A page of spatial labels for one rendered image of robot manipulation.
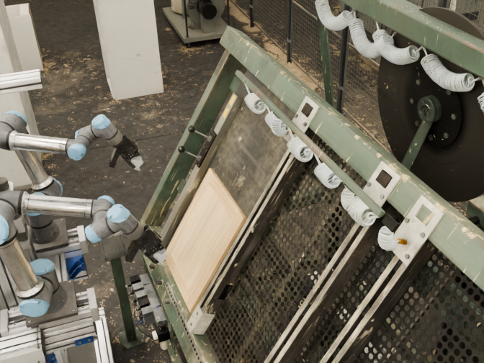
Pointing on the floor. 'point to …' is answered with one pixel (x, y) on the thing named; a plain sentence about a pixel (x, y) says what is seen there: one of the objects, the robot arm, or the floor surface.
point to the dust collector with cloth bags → (197, 19)
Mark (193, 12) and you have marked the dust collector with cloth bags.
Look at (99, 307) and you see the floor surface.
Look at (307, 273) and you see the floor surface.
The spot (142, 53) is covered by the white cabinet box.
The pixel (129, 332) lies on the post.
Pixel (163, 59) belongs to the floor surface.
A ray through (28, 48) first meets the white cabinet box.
